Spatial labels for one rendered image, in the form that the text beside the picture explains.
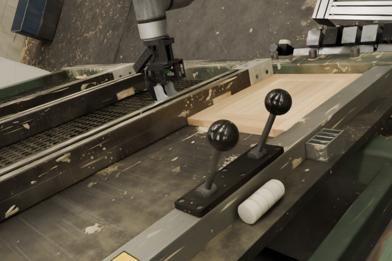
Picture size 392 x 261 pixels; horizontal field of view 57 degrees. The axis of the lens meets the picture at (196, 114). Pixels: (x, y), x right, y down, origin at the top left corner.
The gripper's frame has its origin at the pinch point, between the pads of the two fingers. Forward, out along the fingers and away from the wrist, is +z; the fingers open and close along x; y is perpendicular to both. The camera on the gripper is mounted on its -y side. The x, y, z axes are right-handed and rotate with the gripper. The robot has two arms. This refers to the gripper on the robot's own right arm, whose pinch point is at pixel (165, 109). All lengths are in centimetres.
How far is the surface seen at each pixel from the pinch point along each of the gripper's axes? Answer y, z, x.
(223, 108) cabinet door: 16.6, -0.1, 6.0
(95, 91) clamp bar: -37.2, -2.6, -0.2
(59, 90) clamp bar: -65, -1, -1
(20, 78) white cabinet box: -378, 34, 85
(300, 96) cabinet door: 31.5, -0.4, 18.6
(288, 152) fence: 47.6, -3.0, -13.7
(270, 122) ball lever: 49, -10, -19
